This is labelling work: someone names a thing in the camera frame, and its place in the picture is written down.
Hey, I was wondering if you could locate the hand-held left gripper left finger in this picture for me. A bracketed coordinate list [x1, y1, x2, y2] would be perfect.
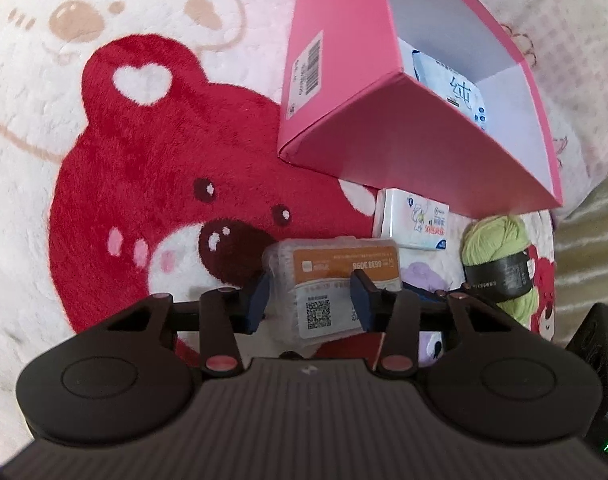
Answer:
[104, 272, 272, 377]

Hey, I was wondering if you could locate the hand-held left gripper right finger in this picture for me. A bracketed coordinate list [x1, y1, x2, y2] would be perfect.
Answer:
[350, 269, 515, 377]

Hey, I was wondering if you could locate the white orange card packet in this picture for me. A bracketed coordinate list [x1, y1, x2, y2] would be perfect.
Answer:
[261, 237, 405, 343]

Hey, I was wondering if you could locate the purple plush toy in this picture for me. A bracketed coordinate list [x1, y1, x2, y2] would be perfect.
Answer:
[401, 260, 455, 366]

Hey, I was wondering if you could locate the small white tissue pack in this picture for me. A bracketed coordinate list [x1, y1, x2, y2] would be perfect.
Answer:
[373, 187, 451, 252]

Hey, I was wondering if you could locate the green yarn ball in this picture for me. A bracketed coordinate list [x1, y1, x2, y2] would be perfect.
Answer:
[459, 214, 541, 326]

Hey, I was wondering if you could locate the pink cardboard box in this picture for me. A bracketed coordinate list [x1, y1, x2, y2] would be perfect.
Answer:
[276, 0, 565, 221]

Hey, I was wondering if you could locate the beige striped cloth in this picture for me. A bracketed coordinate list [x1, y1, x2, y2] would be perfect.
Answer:
[554, 175, 608, 351]

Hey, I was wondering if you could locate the red bear printed blanket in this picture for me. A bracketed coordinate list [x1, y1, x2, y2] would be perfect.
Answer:
[0, 0, 560, 461]

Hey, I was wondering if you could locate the white blue wet wipes pack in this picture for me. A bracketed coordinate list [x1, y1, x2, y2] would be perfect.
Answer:
[411, 49, 487, 131]

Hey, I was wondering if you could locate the pink checked quilt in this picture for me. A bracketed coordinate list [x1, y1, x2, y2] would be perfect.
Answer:
[441, 0, 608, 221]

